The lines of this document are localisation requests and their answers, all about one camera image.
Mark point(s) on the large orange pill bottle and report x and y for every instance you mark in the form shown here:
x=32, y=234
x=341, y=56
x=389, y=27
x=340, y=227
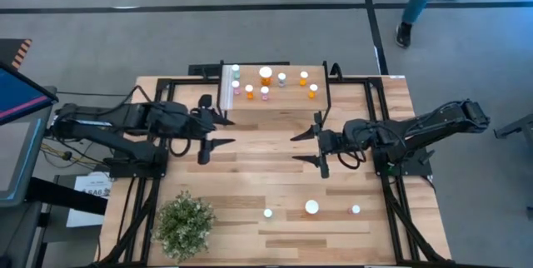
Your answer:
x=265, y=72
x=311, y=207

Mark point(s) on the pink pill bottle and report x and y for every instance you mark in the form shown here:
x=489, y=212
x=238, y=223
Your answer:
x=265, y=90
x=355, y=209
x=235, y=84

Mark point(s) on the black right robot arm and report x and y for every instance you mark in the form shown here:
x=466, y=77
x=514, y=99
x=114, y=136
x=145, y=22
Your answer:
x=437, y=122

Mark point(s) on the small clear plastic bottle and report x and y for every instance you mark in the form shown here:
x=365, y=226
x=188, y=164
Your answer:
x=235, y=68

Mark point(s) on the black cart beam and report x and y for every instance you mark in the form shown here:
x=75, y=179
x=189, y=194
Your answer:
x=62, y=195

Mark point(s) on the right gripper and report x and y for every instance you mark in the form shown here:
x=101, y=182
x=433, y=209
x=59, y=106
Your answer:
x=335, y=142

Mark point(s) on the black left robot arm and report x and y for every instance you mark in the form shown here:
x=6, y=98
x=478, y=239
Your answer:
x=104, y=116

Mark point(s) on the black clamp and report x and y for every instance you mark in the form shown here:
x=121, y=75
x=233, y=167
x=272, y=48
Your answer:
x=335, y=70

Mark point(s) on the small orange pill bottle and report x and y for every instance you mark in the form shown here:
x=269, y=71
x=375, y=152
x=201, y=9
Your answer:
x=303, y=75
x=249, y=88
x=312, y=87

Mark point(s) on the hazard-striped black floor mat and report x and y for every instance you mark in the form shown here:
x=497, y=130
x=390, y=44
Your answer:
x=10, y=51

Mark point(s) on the wooden shelf with black legs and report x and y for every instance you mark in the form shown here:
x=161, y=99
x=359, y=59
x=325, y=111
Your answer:
x=291, y=103

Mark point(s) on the artificial green plant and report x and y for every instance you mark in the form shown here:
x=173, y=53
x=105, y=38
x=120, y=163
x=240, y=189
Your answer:
x=185, y=226

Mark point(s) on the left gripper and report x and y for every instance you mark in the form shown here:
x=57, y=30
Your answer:
x=205, y=135

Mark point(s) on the white paper sign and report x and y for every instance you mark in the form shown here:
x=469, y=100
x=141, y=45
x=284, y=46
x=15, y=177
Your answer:
x=93, y=185

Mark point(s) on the black stand leg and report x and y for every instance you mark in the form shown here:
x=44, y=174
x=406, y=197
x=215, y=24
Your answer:
x=514, y=128

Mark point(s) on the blue display screen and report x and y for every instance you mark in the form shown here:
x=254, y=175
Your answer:
x=21, y=93

